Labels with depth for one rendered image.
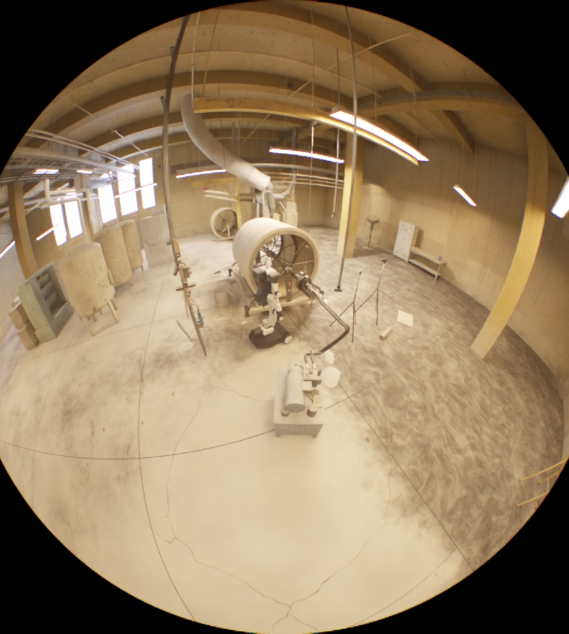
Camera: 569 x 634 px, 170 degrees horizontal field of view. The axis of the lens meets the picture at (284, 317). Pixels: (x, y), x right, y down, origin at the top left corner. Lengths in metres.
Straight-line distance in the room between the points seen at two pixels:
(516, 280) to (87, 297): 9.32
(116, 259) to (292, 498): 7.31
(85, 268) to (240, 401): 4.35
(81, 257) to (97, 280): 0.70
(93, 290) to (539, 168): 9.81
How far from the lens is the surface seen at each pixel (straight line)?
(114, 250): 7.14
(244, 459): 2.47
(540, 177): 5.52
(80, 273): 5.11
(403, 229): 10.19
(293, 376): 2.03
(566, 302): 9.97
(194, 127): 7.78
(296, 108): 3.18
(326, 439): 2.56
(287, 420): 2.03
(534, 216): 5.25
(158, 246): 8.76
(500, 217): 9.68
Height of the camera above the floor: 2.40
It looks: 37 degrees down
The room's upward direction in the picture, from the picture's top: 1 degrees clockwise
